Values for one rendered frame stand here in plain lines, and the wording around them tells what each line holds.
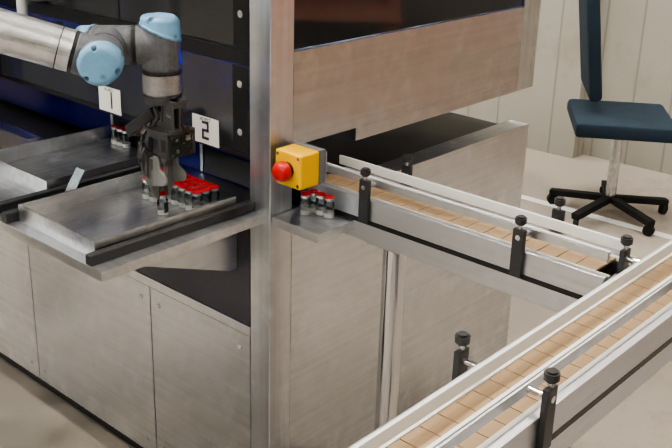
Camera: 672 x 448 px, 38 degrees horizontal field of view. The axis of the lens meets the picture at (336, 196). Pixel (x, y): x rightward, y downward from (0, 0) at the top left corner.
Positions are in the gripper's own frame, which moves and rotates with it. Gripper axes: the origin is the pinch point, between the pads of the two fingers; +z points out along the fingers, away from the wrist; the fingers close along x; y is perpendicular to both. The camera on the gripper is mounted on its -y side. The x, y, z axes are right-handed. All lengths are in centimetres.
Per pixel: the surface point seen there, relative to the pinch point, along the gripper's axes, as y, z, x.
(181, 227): 11.8, 3.7, -4.3
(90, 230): -2.1, 5.2, -15.5
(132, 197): -11.4, 5.2, 1.3
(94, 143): -49, 5, 17
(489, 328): 15, 65, 104
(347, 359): 16, 50, 41
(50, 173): -36.5, 5.2, -2.7
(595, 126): -36, 46, 258
